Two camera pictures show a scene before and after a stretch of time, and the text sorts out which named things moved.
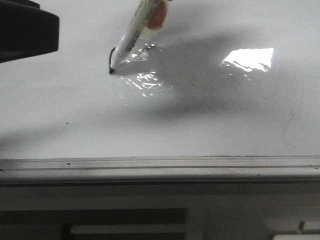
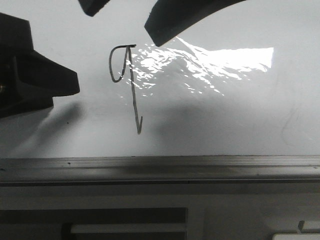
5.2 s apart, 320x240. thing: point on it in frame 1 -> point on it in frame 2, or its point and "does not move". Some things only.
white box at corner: [299, 236] does not move
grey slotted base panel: [157, 211] does not move
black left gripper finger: [26, 30] -> [29, 79]
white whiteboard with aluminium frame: [225, 92] does not move
